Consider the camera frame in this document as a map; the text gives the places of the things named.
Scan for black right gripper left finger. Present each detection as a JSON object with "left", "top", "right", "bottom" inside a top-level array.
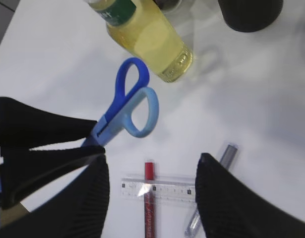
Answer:
[{"left": 0, "top": 157, "right": 110, "bottom": 238}]

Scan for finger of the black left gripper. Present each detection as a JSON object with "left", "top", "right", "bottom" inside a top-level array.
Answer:
[
  {"left": 0, "top": 146, "right": 105, "bottom": 209},
  {"left": 0, "top": 97, "right": 97, "bottom": 148}
]

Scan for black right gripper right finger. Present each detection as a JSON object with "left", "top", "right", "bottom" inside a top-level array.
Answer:
[{"left": 195, "top": 153, "right": 305, "bottom": 238}]

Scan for red glitter pen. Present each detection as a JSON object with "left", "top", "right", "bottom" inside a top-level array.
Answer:
[{"left": 144, "top": 162, "right": 155, "bottom": 238}]

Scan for silver glitter pen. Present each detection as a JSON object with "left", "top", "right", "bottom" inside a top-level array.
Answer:
[{"left": 183, "top": 143, "right": 240, "bottom": 237}]

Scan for black mesh pen holder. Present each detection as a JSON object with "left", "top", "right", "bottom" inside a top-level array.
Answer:
[{"left": 218, "top": 0, "right": 284, "bottom": 32}]

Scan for clear plastic ruler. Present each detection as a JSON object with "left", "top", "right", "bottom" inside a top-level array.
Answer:
[{"left": 121, "top": 178, "right": 196, "bottom": 204}]

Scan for yellow tea drink bottle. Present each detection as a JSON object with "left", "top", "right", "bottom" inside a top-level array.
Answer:
[{"left": 87, "top": 0, "right": 193, "bottom": 83}]

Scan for blue scissors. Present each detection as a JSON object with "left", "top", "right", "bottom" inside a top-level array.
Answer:
[{"left": 81, "top": 58, "right": 159, "bottom": 147}]

